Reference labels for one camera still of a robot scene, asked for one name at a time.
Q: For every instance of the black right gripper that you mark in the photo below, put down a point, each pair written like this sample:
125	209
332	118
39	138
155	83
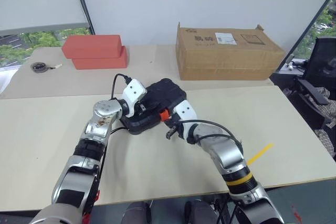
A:
173	127

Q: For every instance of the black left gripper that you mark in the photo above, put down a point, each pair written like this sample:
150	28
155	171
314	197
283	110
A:
137	110

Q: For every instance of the black plastic tool case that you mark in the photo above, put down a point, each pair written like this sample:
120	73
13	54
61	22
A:
168	93

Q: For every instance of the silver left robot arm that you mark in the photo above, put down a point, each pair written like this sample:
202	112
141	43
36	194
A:
105	111

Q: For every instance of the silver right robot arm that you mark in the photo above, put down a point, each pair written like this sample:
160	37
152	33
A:
223	150

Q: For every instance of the red foam brick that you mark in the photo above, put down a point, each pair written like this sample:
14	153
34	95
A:
92	46
102	63

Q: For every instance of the large brown cardboard box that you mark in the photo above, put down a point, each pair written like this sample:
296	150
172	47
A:
228	58

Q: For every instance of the yellow tape strip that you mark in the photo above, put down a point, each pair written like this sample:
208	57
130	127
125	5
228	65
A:
262	150

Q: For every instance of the dark rounded shape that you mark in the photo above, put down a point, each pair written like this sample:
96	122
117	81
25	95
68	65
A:
135	214

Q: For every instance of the small white tag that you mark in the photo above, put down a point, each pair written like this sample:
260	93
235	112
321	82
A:
58	65

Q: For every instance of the round tape measure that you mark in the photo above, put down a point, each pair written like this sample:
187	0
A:
35	67

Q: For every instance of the small white device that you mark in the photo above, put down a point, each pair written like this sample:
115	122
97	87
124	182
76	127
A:
289	66

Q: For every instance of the checkered cloth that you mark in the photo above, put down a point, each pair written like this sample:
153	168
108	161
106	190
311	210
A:
326	140

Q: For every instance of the black office chair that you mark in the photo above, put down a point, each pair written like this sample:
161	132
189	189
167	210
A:
324	56

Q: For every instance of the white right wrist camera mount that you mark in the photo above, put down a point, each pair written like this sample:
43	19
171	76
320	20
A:
186	111

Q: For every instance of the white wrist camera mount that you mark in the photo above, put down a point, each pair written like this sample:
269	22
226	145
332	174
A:
186	111
134	90

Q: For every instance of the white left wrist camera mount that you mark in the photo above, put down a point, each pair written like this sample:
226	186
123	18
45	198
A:
134	90

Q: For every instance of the dark slanted window post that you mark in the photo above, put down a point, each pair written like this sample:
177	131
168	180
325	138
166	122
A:
83	1

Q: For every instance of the dark slanted window frame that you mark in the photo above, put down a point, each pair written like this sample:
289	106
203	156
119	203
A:
313	22

